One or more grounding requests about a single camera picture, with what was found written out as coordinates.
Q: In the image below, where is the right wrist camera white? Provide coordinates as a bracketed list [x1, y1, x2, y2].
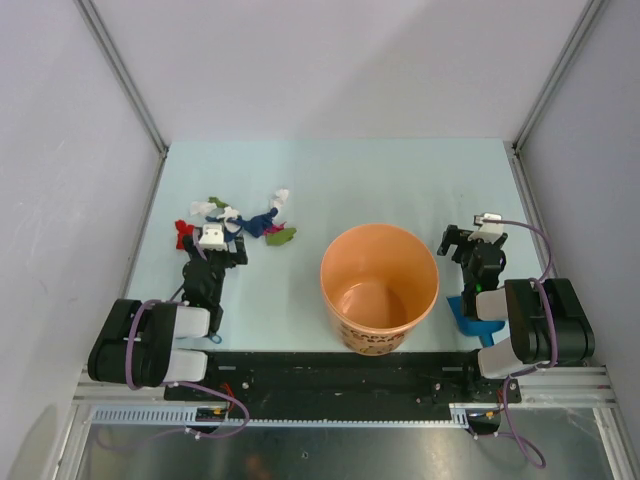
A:
[469, 213, 504, 244]

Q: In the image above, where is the blue plastic dustpan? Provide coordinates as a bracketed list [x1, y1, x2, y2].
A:
[447, 296, 506, 348]

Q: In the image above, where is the aluminium corner post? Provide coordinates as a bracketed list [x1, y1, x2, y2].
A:
[74, 0, 169, 159]
[513, 0, 611, 151]

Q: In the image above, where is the white paper scrap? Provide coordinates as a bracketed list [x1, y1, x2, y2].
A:
[271, 188, 290, 210]
[189, 201, 218, 217]
[216, 206, 242, 243]

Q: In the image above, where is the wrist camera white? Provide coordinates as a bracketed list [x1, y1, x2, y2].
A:
[198, 223, 228, 251]
[469, 213, 504, 244]

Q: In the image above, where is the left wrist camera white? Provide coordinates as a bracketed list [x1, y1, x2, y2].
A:
[198, 223, 228, 251]

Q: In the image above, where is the white paper scrap right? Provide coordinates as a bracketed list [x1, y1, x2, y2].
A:
[271, 188, 290, 210]

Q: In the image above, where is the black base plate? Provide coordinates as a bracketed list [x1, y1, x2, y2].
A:
[163, 350, 524, 421]

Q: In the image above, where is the white cable duct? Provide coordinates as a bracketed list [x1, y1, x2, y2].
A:
[91, 405, 469, 429]

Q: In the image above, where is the red paper scrap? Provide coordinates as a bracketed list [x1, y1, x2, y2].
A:
[174, 219, 195, 251]

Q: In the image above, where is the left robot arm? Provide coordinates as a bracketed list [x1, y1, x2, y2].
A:
[87, 236, 248, 400]

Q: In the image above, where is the right aluminium corner post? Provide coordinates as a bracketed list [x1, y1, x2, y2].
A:
[513, 0, 611, 151]

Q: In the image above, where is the orange plastic bucket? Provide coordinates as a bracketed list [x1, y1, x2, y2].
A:
[320, 223, 440, 357]

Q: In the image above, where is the white paper scrap left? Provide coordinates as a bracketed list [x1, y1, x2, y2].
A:
[189, 201, 218, 217]

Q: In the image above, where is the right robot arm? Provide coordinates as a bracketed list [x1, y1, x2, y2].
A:
[437, 215, 595, 401]

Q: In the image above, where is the left aluminium corner post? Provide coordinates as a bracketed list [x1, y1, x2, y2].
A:
[74, 0, 169, 159]

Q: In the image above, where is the white paper scrap centre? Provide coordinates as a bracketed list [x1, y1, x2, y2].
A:
[216, 206, 242, 243]

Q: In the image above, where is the aluminium frame rail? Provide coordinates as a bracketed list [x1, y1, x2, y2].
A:
[72, 367, 617, 409]

